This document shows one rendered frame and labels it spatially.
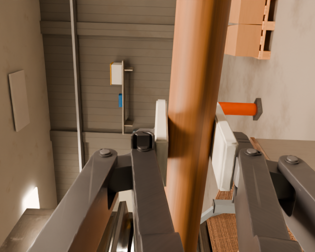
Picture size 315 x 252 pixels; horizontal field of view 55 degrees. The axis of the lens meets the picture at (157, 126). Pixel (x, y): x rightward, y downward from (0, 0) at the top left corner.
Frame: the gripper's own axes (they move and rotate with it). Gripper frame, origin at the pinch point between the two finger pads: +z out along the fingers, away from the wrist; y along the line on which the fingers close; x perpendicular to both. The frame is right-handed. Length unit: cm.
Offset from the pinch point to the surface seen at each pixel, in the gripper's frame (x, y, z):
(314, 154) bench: -75, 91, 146
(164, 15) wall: -28, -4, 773
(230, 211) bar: -72, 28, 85
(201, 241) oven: -129, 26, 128
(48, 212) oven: -130, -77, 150
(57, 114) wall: -294, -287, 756
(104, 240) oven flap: -128, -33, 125
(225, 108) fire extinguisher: -109, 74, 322
